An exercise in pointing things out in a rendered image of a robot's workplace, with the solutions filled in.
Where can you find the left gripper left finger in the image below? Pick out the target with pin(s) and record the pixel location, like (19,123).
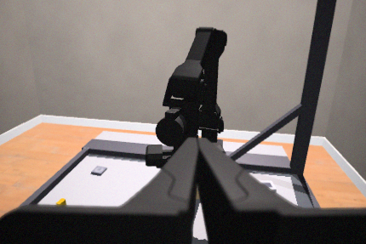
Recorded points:
(161,212)

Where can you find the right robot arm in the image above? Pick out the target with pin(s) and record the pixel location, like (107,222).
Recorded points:
(188,82)

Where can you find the small yellow block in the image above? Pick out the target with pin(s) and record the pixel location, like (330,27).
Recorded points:
(61,202)

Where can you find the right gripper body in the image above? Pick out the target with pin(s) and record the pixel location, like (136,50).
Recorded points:
(156,156)

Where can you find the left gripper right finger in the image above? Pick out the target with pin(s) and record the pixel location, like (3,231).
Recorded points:
(238,209)

